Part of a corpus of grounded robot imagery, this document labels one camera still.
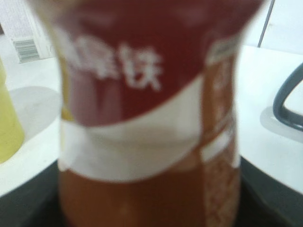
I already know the brown Nescafe coffee bottle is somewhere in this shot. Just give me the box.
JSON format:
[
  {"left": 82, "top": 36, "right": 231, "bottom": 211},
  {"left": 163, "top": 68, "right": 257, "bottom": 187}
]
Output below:
[{"left": 28, "top": 0, "right": 263, "bottom": 227}]

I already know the yellow paper cup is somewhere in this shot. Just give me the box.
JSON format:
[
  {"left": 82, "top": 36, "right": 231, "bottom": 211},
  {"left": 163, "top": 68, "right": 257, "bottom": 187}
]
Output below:
[{"left": 0, "top": 63, "right": 25, "bottom": 163}]

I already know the dark grey ceramic mug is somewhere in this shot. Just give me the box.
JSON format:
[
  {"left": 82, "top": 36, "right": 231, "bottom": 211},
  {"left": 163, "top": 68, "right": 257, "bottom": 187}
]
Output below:
[{"left": 272, "top": 61, "right": 303, "bottom": 131}]

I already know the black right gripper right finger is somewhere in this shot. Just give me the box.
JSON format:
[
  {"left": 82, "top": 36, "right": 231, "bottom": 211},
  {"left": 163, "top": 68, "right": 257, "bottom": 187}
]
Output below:
[{"left": 239, "top": 157, "right": 303, "bottom": 227}]

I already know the white plastic milk bottle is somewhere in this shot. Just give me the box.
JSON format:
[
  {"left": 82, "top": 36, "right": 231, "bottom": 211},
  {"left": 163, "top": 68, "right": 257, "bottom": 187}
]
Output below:
[{"left": 0, "top": 0, "right": 55, "bottom": 63}]

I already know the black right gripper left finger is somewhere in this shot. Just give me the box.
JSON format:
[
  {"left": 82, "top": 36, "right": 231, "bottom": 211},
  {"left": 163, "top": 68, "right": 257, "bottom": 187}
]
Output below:
[{"left": 0, "top": 161, "right": 62, "bottom": 227}]

